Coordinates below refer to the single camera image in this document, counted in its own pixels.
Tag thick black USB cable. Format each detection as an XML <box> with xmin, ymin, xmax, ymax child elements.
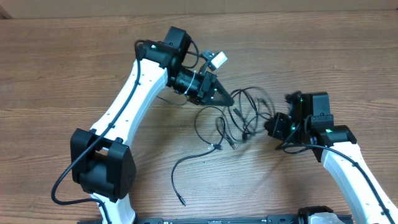
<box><xmin>217</xmin><ymin>86</ymin><xmax>276</xmax><ymax>150</ymax></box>

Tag thin black USB cable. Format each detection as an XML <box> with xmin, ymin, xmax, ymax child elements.
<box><xmin>170</xmin><ymin>105</ymin><xmax>231</xmax><ymax>207</ymax></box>

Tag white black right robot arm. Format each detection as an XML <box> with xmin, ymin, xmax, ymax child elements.
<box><xmin>264</xmin><ymin>91</ymin><xmax>397</xmax><ymax>223</ymax></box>

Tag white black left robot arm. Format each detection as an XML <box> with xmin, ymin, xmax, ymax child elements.
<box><xmin>70</xmin><ymin>27</ymin><xmax>234</xmax><ymax>223</ymax></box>

